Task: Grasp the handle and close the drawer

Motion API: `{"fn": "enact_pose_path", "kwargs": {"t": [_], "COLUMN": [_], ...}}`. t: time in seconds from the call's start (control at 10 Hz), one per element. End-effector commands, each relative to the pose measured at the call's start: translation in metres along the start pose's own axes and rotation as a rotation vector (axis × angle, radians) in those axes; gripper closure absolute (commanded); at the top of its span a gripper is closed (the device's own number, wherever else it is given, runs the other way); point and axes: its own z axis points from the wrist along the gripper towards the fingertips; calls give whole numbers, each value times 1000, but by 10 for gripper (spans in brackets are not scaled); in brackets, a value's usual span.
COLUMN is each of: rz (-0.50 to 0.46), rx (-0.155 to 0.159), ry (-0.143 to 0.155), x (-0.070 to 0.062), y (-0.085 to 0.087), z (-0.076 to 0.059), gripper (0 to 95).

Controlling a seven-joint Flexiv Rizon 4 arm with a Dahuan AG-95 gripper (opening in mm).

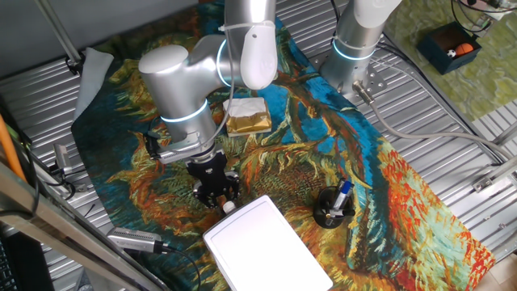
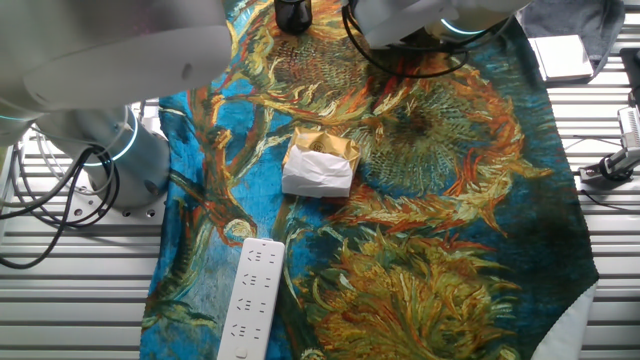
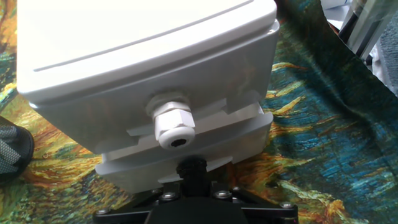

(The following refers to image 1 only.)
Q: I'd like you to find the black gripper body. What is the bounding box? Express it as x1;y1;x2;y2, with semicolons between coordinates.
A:
186;150;233;197

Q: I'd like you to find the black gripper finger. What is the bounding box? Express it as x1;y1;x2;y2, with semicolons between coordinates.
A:
225;171;242;202
192;181;217;209

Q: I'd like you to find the gold tissue pack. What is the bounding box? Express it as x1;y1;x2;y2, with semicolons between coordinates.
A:
221;96;273;137

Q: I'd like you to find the white plastic lidded box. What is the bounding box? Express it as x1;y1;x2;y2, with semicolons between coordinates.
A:
202;195;334;291

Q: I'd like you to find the sunflower painting tablecloth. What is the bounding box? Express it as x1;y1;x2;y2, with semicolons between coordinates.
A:
69;0;497;291

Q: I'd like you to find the black mesh pen holder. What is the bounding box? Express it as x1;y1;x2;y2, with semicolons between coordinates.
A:
313;177;357;230

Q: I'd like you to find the blue capped white marker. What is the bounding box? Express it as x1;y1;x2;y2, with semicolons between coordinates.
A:
333;179;355;211

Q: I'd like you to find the black marker pen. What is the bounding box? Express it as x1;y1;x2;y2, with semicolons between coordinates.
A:
325;206;356;222

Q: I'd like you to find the black monitor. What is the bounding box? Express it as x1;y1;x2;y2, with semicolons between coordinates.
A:
0;230;56;291

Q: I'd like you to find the metal pole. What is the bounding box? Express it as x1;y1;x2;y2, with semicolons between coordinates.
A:
34;0;84;65

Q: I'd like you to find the black toy box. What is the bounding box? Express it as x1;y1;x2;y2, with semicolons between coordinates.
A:
415;20;482;76

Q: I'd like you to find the green marbled tablecloth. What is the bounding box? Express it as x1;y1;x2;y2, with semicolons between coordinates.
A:
383;0;517;122

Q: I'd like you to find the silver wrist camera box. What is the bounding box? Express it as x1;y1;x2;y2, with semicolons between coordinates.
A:
155;137;203;165

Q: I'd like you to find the black camera cable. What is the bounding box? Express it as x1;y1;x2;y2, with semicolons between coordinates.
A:
161;245;202;291

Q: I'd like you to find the grey camera with plug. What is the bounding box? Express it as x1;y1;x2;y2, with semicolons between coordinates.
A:
107;226;170;255

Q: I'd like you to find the aluminium frame beam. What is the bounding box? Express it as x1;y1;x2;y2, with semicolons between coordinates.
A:
0;161;170;291

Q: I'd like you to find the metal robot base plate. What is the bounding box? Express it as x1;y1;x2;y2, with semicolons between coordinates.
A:
310;52;389;106

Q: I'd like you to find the grey conduit hose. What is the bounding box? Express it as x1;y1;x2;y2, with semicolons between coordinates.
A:
352;80;517;161

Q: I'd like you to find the orange cable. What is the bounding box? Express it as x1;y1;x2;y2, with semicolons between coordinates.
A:
0;115;26;183

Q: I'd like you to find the black base cable bundle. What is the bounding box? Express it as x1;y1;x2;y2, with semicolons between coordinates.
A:
373;34;506;162

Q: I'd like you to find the aluminium corner bracket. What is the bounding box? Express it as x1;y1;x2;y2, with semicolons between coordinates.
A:
472;120;517;193

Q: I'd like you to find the black looped cable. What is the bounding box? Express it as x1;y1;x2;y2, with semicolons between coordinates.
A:
450;0;494;33

